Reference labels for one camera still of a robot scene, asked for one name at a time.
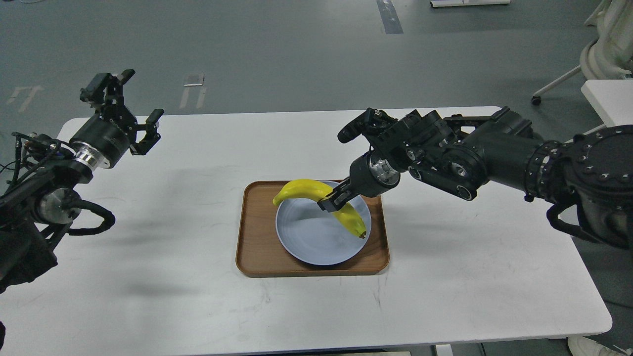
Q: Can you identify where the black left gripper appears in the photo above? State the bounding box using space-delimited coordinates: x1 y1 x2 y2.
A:
70 68 165 169

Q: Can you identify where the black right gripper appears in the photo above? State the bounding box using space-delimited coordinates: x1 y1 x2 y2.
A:
317 153 402 213

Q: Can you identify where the yellow banana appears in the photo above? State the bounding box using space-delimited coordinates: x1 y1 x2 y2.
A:
272 179 368 239

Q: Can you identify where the light blue plate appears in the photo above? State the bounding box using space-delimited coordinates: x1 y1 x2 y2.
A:
275 181 371 266

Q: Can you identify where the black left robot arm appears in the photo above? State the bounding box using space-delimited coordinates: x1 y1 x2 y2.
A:
0 68 164 291

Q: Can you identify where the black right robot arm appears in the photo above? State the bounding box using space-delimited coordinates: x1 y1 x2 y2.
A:
318 107 633 250

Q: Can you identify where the brown wooden tray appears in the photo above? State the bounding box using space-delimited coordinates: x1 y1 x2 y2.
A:
236 180 390 277

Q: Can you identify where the white shoe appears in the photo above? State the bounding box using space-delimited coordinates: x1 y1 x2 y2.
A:
567 336 633 356

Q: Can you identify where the white side table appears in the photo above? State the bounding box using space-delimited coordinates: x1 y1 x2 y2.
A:
581 79 633 128

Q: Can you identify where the white chair base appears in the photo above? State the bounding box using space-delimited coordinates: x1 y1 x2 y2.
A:
531 0 633 106

